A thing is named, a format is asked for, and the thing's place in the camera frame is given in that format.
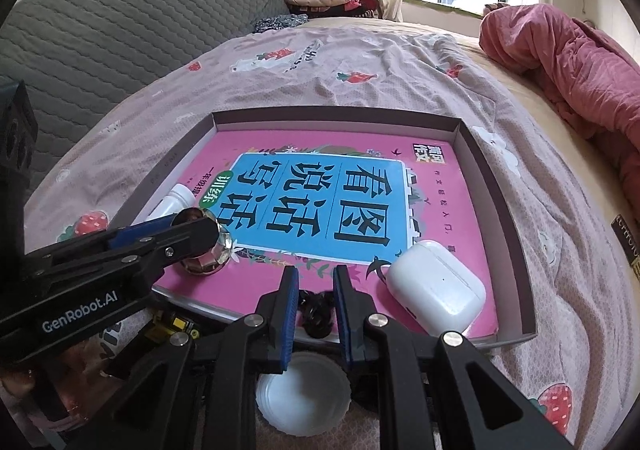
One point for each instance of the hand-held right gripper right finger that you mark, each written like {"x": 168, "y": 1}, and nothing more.
{"x": 345, "y": 325}

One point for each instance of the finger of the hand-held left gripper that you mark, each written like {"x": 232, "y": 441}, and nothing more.
{"x": 140, "y": 230}
{"x": 190, "y": 240}

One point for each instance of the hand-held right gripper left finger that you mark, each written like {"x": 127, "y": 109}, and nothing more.
{"x": 287, "y": 325}

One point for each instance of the small black hair clip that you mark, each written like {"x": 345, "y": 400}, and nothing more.
{"x": 317, "y": 317}

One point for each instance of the gold metal knob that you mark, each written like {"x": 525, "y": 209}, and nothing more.
{"x": 222, "y": 250}

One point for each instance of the white pill bottle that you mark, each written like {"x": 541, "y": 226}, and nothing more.
{"x": 175, "y": 200}

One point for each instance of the white plastic lid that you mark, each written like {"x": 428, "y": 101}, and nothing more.
{"x": 300, "y": 400}

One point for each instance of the yellow black wristwatch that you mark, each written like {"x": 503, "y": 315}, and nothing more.
{"x": 170, "y": 324}

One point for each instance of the white earbuds case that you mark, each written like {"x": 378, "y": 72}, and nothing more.
{"x": 435, "y": 287}

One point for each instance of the grey cardboard tray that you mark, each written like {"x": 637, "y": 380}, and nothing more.
{"x": 505, "y": 255}

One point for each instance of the pink book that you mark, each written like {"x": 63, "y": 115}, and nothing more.
{"x": 310, "y": 190}

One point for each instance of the grey quilted headboard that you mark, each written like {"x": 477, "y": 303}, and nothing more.
{"x": 125, "y": 29}

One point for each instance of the blue patterned cloth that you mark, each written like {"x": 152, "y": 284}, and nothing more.
{"x": 280, "y": 23}

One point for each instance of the strawberry printed blanket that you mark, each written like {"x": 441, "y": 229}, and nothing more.
{"x": 350, "y": 64}

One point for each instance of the beige bed mattress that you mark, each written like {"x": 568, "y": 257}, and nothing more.
{"x": 540, "y": 129}

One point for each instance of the black patterned flat case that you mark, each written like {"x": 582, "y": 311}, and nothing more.
{"x": 627, "y": 240}

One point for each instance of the pink quilt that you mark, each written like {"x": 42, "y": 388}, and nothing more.
{"x": 575, "y": 64}

